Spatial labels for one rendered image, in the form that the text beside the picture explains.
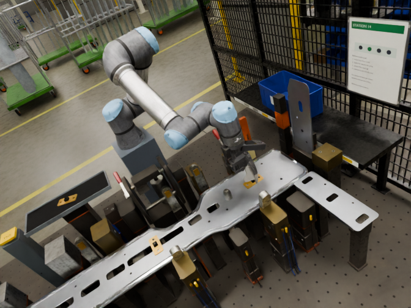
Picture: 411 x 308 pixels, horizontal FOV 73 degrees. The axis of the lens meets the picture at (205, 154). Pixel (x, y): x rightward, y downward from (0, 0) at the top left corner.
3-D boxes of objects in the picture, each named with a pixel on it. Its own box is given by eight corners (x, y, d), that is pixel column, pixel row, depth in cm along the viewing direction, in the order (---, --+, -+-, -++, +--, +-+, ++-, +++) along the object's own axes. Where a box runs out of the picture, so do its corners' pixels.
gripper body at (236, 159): (226, 165, 110) (217, 143, 103) (243, 154, 112) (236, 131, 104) (236, 175, 104) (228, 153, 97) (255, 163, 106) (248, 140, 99)
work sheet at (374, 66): (398, 107, 102) (411, 21, 84) (346, 90, 120) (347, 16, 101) (402, 104, 103) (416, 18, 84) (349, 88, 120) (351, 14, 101)
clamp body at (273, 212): (291, 280, 111) (279, 231, 90) (272, 258, 120) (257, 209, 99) (303, 271, 113) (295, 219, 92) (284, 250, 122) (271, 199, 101)
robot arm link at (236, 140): (233, 122, 102) (246, 131, 96) (236, 131, 105) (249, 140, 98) (216, 132, 100) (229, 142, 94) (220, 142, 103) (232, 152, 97)
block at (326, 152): (329, 218, 126) (327, 161, 104) (315, 208, 132) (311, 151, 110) (342, 209, 128) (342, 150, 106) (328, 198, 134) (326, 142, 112)
